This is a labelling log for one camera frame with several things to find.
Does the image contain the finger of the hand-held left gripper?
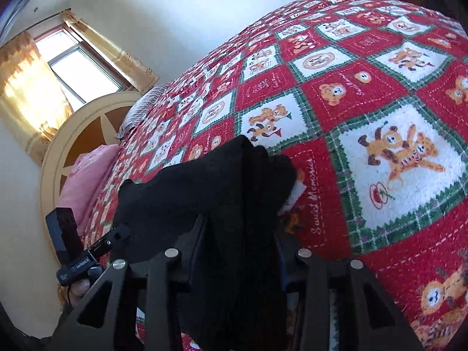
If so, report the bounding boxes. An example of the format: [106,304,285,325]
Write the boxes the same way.
[87,224,131,260]

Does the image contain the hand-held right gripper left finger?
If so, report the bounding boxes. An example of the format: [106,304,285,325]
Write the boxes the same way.
[51,214,210,351]

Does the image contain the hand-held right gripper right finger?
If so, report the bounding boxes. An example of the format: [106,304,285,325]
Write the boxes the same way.
[277,241,425,351]

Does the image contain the black pants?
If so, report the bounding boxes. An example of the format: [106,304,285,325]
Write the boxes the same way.
[118,135,307,351]

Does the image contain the person's left hand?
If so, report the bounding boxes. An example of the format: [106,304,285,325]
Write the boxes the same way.
[68,279,93,307]

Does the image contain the pink pillow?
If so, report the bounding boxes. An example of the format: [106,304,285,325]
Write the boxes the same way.
[56,144,122,237]

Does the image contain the cream wooden headboard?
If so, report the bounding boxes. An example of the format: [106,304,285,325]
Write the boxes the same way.
[39,92,147,235]

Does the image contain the grey striped pillow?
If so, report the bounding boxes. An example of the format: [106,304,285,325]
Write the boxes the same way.
[116,83,169,139]

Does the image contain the yellow patterned curtain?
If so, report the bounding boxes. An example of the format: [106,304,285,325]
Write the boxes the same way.
[0,30,74,166]
[59,9,161,94]

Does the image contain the window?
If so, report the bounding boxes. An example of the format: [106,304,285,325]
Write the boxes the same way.
[33,27,125,113]

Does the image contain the red white printed bear blanket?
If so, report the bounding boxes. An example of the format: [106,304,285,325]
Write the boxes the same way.
[82,0,468,351]

